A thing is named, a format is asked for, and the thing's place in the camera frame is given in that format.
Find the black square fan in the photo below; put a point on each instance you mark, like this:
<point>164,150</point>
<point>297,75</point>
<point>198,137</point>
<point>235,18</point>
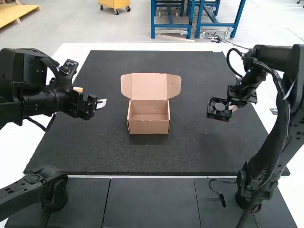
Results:
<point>218,108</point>

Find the yellow wheeled cabinet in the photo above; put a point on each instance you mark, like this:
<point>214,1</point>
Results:
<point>114,3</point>

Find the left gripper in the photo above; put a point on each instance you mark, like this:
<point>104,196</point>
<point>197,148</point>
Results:
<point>80,107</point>

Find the wooden plank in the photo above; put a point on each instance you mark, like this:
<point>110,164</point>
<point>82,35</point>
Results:
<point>175,37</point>

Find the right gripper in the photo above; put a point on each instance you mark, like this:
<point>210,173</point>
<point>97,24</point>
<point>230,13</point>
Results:
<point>241,95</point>

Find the wooden pallet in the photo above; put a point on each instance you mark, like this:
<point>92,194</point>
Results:
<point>14,14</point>

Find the blue metal frame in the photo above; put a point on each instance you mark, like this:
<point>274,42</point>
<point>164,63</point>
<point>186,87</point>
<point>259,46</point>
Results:
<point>171,25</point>
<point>215,25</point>

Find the black mat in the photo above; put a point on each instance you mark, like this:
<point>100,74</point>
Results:
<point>152,154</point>

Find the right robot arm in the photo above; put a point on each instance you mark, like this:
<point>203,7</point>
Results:
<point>280,123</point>

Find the dark base panel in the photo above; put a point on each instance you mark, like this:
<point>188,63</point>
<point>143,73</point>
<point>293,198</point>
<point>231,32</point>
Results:
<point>88,202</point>
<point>152,202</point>
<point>209,219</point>

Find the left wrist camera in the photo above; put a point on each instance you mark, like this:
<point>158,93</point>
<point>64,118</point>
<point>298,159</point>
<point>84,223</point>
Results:
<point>69,67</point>

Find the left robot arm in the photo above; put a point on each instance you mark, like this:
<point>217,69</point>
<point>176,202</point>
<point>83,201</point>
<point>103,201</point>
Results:
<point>35,102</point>

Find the cardboard box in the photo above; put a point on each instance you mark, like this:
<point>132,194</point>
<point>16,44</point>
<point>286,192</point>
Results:
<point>148,127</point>

